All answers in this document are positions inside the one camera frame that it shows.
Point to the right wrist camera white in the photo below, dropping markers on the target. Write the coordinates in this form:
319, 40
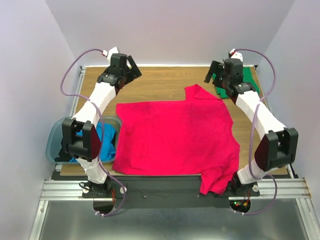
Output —
233, 54

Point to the aluminium frame rail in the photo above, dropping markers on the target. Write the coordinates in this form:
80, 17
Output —
65, 190

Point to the black garment in bin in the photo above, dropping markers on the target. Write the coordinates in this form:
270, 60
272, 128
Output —
62, 157

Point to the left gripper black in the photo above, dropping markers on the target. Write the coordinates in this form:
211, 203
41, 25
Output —
136, 71

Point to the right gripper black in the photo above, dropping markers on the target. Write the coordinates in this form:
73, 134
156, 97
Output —
218, 75

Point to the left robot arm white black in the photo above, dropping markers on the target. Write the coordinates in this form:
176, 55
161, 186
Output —
79, 133

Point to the red t shirt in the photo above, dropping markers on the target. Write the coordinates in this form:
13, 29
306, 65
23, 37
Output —
187, 137

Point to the teal plastic bin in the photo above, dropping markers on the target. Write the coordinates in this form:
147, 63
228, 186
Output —
54, 143

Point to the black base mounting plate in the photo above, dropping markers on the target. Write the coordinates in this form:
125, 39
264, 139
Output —
158, 192

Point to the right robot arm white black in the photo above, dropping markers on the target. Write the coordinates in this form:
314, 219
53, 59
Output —
278, 143

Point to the blue t shirt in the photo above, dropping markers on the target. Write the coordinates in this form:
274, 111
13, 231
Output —
108, 150

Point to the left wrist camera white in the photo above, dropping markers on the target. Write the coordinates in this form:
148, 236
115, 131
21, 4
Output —
109, 53

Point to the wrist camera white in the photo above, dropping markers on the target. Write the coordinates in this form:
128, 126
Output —
233, 54
109, 53

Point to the folded green t shirt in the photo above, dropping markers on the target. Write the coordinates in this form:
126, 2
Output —
248, 77

